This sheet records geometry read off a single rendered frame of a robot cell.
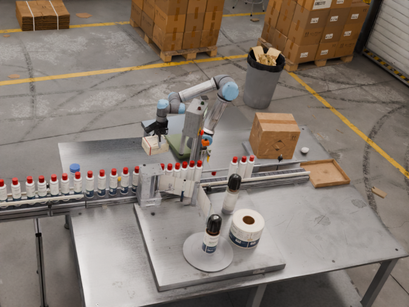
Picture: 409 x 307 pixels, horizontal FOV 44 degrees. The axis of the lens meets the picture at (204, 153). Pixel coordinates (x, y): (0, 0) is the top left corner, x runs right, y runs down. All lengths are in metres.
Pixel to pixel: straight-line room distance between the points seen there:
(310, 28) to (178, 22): 1.74
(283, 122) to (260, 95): 2.15
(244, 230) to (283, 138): 1.03
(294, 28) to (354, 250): 4.14
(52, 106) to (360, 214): 3.50
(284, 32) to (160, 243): 4.68
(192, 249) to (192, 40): 4.22
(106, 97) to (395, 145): 3.40
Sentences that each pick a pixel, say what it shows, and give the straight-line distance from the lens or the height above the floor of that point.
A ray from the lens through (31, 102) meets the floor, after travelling 5.87.
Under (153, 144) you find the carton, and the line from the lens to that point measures 3.64.
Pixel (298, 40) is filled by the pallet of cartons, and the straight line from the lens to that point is 7.00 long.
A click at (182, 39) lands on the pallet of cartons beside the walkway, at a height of 0.29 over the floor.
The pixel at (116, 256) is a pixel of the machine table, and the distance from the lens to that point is 3.09.
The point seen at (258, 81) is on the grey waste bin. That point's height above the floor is 0.37.
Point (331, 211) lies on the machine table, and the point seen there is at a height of 0.83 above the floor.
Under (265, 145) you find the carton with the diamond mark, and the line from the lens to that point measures 3.86.
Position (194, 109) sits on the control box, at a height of 1.48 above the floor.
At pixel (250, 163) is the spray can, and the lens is 3.55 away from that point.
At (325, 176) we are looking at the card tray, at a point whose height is 0.83.
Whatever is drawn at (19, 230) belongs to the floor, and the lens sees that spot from 4.41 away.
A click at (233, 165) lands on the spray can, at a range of 3.50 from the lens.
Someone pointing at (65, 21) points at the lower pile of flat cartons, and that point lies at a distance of 7.42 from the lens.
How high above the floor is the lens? 3.19
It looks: 37 degrees down
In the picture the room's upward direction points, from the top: 11 degrees clockwise
